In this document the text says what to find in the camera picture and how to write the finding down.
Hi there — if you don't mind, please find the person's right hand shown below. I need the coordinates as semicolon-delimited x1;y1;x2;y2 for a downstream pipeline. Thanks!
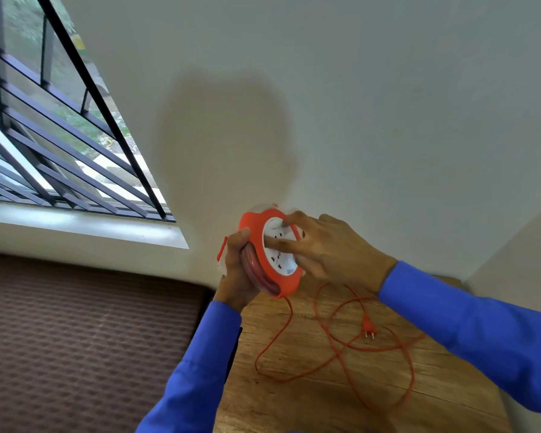
264;211;398;295

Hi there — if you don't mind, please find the person's left hand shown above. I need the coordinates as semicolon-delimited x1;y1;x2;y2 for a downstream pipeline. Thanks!
213;227;261;314

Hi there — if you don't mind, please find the orange extension cord reel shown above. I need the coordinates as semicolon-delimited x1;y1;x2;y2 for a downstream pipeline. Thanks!
216;207;306;298

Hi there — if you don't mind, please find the person's right forearm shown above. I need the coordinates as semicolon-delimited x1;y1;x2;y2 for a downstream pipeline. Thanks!
378;261;541;426

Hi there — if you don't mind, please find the person's left forearm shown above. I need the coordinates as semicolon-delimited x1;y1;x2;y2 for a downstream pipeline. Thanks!
135;301;243;433

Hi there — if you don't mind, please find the black window grille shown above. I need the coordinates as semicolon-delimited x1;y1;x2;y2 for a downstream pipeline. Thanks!
0;0;176;223

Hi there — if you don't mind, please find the orange power cord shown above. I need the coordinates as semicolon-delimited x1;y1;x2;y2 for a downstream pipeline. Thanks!
254;283;426;413

